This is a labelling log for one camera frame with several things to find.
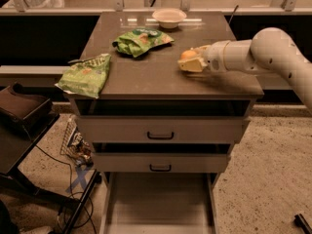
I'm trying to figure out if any black object on floor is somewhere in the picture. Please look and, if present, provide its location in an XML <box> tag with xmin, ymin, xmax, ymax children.
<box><xmin>294</xmin><ymin>214</ymin><xmax>312</xmax><ymax>234</ymax></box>

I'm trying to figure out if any drawer with black handle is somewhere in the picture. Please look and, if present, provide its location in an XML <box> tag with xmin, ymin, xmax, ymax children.
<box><xmin>75</xmin><ymin>116</ymin><xmax>250</xmax><ymax>143</ymax></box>
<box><xmin>92</xmin><ymin>153</ymin><xmax>228</xmax><ymax>173</ymax></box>

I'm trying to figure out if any green jalapeno chip bag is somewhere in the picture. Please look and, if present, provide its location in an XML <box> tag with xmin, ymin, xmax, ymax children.
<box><xmin>56</xmin><ymin>54</ymin><xmax>111</xmax><ymax>98</ymax></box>

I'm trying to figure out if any grey drawer cabinet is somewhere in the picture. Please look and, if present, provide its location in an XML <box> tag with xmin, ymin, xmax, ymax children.
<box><xmin>68</xmin><ymin>12</ymin><xmax>263</xmax><ymax>234</ymax></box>

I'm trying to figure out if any white paper bowl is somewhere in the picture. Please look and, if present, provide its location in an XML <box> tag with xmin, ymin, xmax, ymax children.
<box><xmin>152</xmin><ymin>8</ymin><xmax>186</xmax><ymax>29</ymax></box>

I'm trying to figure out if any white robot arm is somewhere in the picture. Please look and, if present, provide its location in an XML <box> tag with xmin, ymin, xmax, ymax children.
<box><xmin>177</xmin><ymin>27</ymin><xmax>312</xmax><ymax>111</ymax></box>

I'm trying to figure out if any lower drawer with black handle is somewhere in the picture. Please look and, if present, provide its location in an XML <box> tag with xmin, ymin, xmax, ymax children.
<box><xmin>92</xmin><ymin>153</ymin><xmax>228</xmax><ymax>173</ymax></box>

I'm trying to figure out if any black side cart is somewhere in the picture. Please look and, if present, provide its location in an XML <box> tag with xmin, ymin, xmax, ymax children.
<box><xmin>0</xmin><ymin>114</ymin><xmax>100</xmax><ymax>234</ymax></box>

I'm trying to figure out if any orange fruit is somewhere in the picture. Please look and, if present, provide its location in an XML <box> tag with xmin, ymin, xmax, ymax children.
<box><xmin>180</xmin><ymin>50</ymin><xmax>197</xmax><ymax>59</ymax></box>

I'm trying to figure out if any metal railing frame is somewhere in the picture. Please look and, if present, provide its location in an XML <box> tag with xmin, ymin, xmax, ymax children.
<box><xmin>0</xmin><ymin>0</ymin><xmax>312</xmax><ymax>17</ymax></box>

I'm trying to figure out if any crumpled green chip bag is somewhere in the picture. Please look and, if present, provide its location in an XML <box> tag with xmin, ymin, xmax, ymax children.
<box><xmin>112</xmin><ymin>27</ymin><xmax>174</xmax><ymax>58</ymax></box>

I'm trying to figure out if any upper drawer with black handle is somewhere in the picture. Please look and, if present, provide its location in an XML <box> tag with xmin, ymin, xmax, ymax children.
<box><xmin>75</xmin><ymin>116</ymin><xmax>250</xmax><ymax>143</ymax></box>

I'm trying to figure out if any black cable on floor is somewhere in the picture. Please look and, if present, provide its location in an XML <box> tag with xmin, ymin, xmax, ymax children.
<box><xmin>22</xmin><ymin>124</ymin><xmax>98</xmax><ymax>234</ymax></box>

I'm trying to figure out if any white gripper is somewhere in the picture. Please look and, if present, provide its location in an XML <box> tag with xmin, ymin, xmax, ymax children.
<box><xmin>178</xmin><ymin>40</ymin><xmax>230</xmax><ymax>73</ymax></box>

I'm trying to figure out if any wire basket with snacks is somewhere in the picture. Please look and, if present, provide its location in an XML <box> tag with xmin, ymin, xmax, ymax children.
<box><xmin>59</xmin><ymin>116</ymin><xmax>94</xmax><ymax>167</ymax></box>

